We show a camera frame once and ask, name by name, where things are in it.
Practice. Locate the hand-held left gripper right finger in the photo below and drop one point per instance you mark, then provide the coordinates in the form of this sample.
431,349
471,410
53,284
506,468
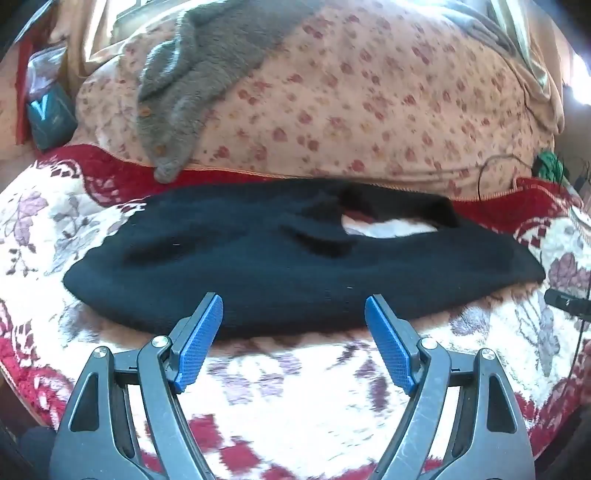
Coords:
388,344

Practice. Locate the red white floral blanket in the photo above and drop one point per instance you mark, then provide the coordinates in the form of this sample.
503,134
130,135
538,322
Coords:
51,240

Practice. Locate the clear plastic bag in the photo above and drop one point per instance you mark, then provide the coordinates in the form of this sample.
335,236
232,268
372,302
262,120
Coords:
44,69

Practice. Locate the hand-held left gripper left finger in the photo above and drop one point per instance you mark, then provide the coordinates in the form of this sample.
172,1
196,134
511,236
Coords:
199,344

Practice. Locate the grey fleece garment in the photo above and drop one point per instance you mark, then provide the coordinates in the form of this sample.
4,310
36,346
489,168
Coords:
203,69

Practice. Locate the black pants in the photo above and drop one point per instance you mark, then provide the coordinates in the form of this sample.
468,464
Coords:
258,263

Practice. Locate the pink floral quilt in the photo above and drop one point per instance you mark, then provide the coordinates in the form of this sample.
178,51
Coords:
351,106

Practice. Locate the beige cloth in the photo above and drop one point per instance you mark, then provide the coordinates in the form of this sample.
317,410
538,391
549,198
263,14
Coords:
540,69

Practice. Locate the tan cloth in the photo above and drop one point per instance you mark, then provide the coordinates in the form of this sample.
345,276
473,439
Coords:
87,32

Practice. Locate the grey cloth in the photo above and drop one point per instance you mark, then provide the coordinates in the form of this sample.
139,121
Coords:
480,23

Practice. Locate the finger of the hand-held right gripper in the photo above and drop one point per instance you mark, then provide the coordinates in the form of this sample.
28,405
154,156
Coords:
565,302

